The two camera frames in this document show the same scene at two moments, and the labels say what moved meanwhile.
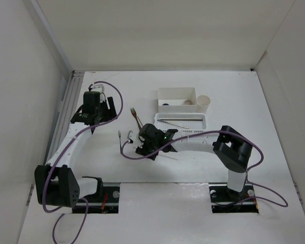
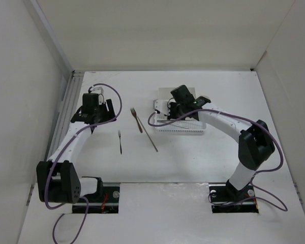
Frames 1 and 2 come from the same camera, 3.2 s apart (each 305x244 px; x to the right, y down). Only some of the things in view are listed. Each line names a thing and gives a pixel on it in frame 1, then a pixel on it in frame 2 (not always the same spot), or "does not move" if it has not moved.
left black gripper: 110,112 does not move
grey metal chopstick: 173,124 does not move
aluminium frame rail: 67,113 does not move
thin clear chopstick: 168,157 → 171,120
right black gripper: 143,151 → 171,115
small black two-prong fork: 120,142 does not move
